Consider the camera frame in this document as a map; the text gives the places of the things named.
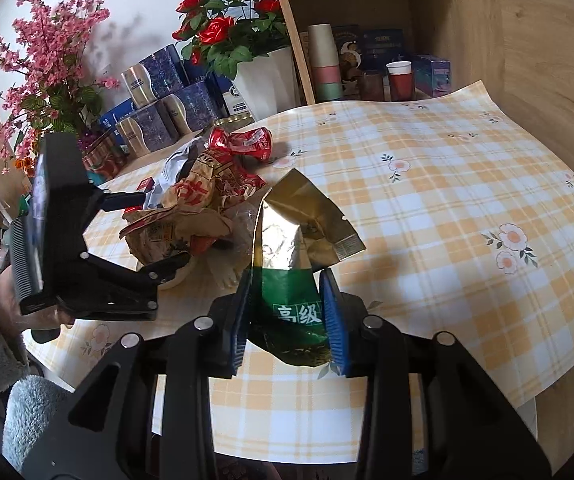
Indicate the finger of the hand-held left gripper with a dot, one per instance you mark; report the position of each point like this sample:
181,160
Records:
119,201
132,290

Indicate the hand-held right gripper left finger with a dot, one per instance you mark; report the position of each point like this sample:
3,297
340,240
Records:
237,325

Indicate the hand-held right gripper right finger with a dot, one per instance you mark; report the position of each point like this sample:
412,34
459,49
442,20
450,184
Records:
334,325

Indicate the pile of wrappers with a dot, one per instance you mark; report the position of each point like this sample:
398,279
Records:
192,205

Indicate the green and gold foil packet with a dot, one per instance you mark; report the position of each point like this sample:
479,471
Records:
287,240

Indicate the crushed red can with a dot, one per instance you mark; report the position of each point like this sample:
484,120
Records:
252,142

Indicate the person's left hand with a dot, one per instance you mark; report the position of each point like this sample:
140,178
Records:
7,305

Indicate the small red packet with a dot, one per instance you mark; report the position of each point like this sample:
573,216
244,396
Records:
144,185

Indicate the red patterned tin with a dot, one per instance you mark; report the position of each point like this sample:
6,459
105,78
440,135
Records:
104,160

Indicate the clear plastic wrap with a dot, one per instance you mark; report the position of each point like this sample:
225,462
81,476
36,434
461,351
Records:
232,260

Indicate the crumpled white paper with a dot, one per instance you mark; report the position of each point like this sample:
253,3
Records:
177,167

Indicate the blue and gold gift box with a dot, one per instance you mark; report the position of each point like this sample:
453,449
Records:
147,130
154,75
194,107

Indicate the flat blue box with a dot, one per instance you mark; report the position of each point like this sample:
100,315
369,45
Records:
117,115

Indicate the gold blister tray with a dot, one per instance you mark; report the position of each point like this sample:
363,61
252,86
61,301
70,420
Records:
234,120

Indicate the plain blue box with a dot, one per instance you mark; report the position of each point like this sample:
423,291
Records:
198,72

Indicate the blue and white box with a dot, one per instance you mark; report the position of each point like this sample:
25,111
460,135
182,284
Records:
232,100

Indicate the yellow checked floral tablecloth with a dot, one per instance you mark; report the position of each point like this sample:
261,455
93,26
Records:
442,210

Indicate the grey fleece garment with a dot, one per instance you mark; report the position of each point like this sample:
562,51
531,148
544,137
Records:
37,420

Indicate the white vase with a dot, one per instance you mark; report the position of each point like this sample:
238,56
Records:
267,85

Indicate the red artificial rose bouquet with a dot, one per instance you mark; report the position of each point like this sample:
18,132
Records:
217,30

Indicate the wooden shelf unit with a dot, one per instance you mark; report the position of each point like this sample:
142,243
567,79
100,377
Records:
289,35

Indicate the brown cup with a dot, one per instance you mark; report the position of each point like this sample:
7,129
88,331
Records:
372,87

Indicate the red cup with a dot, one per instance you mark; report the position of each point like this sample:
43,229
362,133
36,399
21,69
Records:
400,89

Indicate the stack of pastel paper cups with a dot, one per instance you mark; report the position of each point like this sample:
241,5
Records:
326,50

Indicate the light blue box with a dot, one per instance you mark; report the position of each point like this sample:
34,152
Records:
432,75

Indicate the dark blue moon print box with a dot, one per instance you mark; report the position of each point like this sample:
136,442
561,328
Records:
348,50

